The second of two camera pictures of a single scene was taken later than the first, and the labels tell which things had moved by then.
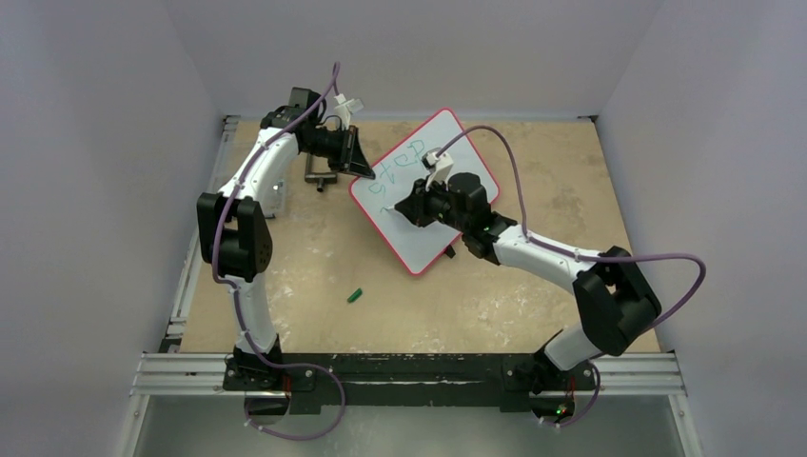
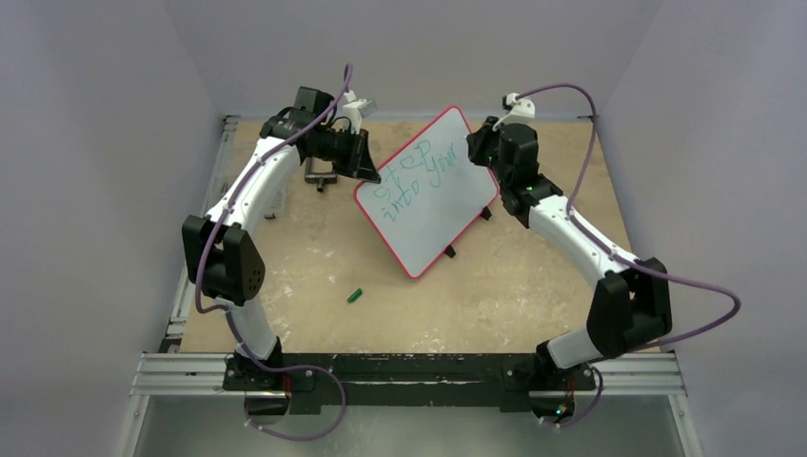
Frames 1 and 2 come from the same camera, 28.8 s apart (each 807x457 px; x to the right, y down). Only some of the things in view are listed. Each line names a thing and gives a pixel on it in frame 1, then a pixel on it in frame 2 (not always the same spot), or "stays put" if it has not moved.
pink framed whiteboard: (418, 246) stays put
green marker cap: (355, 295) stays put
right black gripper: (423, 206) -> (477, 146)
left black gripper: (351, 157) stays put
